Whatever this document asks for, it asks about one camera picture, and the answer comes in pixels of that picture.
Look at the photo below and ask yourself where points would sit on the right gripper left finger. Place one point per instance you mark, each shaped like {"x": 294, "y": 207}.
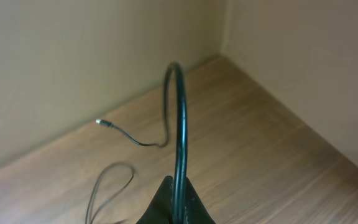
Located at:
{"x": 159, "y": 210}

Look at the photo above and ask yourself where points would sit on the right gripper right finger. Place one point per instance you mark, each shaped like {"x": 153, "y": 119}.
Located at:
{"x": 195, "y": 212}

